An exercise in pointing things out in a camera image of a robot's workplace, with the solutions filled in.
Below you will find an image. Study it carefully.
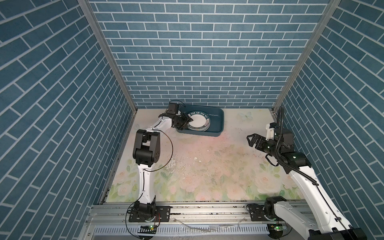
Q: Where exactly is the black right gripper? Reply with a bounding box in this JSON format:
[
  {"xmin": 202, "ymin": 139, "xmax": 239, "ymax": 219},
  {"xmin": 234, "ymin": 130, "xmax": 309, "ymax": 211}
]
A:
[{"xmin": 247, "ymin": 132, "xmax": 281, "ymax": 158}]

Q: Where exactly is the green rim text plate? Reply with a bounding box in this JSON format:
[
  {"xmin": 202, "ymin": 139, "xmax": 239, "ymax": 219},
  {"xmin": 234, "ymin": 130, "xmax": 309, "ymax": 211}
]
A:
[{"xmin": 187, "ymin": 111, "xmax": 211, "ymax": 132}]

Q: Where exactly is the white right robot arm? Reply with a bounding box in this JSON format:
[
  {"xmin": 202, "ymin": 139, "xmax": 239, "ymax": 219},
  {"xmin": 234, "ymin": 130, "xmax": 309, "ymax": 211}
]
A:
[{"xmin": 247, "ymin": 128, "xmax": 367, "ymax": 240}]

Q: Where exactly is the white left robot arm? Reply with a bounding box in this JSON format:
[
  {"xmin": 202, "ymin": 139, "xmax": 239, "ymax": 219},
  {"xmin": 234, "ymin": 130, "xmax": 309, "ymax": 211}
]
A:
[{"xmin": 133, "ymin": 113, "xmax": 192, "ymax": 205}]

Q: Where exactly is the teal plastic bin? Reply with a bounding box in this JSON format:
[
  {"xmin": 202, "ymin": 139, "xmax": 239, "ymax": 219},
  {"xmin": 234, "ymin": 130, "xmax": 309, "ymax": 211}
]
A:
[{"xmin": 177, "ymin": 105, "xmax": 224, "ymax": 137}]

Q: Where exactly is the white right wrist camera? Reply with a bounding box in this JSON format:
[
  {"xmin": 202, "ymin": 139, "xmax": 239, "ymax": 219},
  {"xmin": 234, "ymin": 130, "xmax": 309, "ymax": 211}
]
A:
[{"xmin": 266, "ymin": 123, "xmax": 277, "ymax": 141}]

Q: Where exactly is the black corrugated cable conduit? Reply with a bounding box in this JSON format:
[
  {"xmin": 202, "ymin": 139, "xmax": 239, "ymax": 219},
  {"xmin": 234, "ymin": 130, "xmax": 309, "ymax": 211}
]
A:
[{"xmin": 274, "ymin": 105, "xmax": 319, "ymax": 186}]

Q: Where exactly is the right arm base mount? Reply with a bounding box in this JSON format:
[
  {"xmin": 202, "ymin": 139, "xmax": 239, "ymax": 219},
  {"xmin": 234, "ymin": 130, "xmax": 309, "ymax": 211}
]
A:
[{"xmin": 246, "ymin": 196, "xmax": 287, "ymax": 222}]

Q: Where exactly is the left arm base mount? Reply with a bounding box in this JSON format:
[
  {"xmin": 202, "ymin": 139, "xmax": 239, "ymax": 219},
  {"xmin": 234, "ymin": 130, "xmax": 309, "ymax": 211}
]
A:
[{"xmin": 128, "ymin": 201, "xmax": 171, "ymax": 223}]

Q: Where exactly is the aluminium front rail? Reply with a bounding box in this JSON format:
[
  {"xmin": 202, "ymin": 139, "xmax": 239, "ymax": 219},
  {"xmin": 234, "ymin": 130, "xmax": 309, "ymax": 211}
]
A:
[{"xmin": 77, "ymin": 201, "xmax": 343, "ymax": 240}]

